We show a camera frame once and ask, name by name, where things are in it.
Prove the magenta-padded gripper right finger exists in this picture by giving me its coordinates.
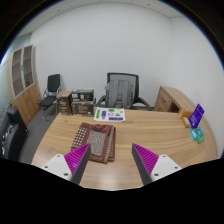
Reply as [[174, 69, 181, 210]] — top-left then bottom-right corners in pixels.
[[131, 143, 184, 185]]

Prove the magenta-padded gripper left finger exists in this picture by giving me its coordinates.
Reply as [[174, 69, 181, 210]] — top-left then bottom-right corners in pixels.
[[41, 142, 92, 185]]

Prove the brown patterned towel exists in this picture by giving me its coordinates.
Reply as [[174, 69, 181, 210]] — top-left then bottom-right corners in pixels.
[[70, 121, 117, 164]]

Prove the large dark brown box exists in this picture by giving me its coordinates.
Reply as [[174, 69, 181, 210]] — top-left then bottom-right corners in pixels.
[[70, 98, 97, 117]]

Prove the teal small box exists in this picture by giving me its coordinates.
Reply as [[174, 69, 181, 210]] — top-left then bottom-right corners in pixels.
[[189, 128, 199, 141]]

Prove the white printed paper sheet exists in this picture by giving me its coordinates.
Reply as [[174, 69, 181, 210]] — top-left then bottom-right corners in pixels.
[[93, 106, 126, 123]]

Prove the orange small box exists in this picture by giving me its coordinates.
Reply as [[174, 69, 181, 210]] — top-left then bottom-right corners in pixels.
[[177, 108, 194, 129]]

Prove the small brown cardboard box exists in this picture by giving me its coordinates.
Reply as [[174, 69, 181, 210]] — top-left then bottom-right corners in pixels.
[[55, 90, 74, 116]]

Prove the green small box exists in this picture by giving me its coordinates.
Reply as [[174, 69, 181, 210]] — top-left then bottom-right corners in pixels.
[[195, 127, 207, 145]]

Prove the black box with labels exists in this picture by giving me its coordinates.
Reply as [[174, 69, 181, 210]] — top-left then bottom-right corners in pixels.
[[70, 88, 95, 103]]

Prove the wooden side desk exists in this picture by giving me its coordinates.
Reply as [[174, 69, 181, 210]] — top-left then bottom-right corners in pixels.
[[153, 85, 198, 114]]

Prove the purple standing card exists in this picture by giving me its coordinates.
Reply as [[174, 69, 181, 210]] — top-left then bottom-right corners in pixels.
[[188, 103, 206, 130]]

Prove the grey backpack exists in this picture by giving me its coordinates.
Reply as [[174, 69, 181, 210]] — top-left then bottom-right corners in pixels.
[[104, 79, 135, 109]]

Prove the black visitor chair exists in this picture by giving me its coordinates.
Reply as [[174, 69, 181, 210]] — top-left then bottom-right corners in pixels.
[[38, 73, 63, 122]]

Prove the black mesh office chair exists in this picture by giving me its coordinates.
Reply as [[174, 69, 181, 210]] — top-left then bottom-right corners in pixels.
[[95, 72, 153, 111]]

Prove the wooden cabinet shelf unit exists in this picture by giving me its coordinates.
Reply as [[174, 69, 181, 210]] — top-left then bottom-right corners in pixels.
[[7, 44, 42, 127]]

